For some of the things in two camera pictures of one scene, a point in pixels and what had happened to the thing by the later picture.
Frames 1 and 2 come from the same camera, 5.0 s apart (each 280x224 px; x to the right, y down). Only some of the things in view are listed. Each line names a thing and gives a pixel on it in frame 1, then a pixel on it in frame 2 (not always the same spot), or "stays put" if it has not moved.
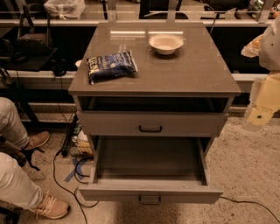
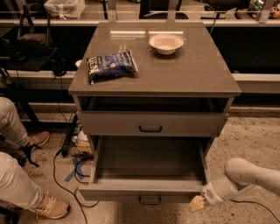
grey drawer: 150,170 stays put
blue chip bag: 113,66 stays put
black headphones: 59,67 stays put
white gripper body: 271,52 -> 210,194
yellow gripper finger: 257,118 -> 196,205
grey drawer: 151,123 stays put
